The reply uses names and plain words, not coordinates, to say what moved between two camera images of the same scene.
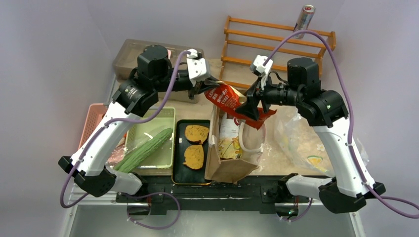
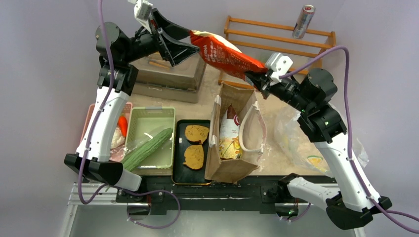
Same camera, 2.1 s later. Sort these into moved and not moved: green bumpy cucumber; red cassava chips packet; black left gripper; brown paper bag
Moved: black left gripper; red cassava chips packet
Not moved: green bumpy cucumber; brown paper bag
